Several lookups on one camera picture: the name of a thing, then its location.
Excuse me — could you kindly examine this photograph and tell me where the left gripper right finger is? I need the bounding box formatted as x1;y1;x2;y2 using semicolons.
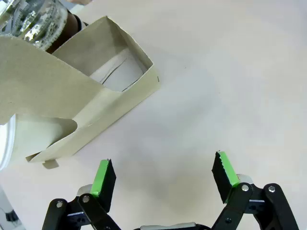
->
210;150;300;230

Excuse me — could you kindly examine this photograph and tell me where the dark brown drink container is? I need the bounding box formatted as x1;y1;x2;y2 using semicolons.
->
45;11;90;55

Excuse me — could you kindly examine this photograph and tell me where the person in zebra striped shirt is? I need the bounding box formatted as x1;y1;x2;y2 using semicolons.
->
0;0;68;51

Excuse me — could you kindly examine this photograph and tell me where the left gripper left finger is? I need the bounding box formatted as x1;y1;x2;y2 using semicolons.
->
42;158;122;230

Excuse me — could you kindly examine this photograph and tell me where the brown cardboard cup carrier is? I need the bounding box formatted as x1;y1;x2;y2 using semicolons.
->
0;15;161;170

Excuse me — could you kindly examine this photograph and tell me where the small white lidded paper cup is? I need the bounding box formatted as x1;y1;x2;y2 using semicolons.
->
0;114;78;170

